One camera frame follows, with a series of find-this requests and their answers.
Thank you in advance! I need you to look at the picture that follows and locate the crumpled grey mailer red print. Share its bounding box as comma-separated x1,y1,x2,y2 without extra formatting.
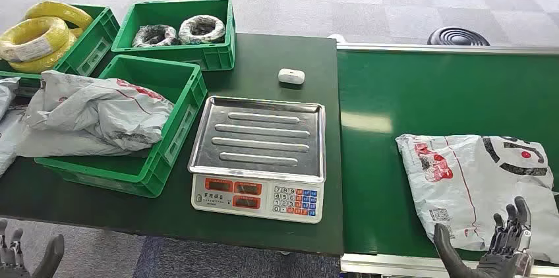
22,70,175,152

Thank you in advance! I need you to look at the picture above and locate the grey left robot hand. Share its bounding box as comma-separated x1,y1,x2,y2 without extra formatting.
0,218,65,278

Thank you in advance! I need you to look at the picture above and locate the black ribbed round base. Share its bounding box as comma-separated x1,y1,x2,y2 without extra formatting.
427,26,491,46

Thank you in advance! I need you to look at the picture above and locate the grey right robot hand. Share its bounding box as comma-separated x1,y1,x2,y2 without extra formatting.
433,196,535,278

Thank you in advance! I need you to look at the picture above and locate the green crate holding black coils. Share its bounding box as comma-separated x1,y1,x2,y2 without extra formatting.
111,0,237,72

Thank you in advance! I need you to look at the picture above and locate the dark green table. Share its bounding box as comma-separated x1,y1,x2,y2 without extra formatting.
0,32,345,257

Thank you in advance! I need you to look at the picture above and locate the small white plastic case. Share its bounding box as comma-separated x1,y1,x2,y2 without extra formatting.
278,68,306,85

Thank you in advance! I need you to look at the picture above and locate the white electronic scale steel tray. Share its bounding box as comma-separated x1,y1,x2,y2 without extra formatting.
187,96,327,225

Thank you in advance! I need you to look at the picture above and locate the green crate holding yellow coils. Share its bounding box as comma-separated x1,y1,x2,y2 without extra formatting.
0,4,121,89

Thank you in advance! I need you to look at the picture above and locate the grey mailer bag black logo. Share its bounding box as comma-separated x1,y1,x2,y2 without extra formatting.
396,133,559,265

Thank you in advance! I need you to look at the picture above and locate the green conveyor belt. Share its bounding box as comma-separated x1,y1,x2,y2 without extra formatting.
337,49,559,267

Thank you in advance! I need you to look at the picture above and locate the small grey mailer bag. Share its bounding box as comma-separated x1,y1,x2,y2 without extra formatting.
0,77,20,120

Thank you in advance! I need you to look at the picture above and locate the black wire coil clear wrap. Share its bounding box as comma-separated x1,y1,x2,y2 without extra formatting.
178,14,227,45
131,24,180,48

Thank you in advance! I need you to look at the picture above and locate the large green plastic crate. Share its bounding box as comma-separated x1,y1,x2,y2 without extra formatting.
34,54,208,199

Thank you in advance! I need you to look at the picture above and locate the yellow cable coil white label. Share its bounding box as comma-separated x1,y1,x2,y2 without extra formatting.
0,16,71,63

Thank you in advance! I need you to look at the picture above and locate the flat grey mailer bag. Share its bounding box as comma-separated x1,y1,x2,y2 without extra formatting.
16,126,132,157
0,107,28,177

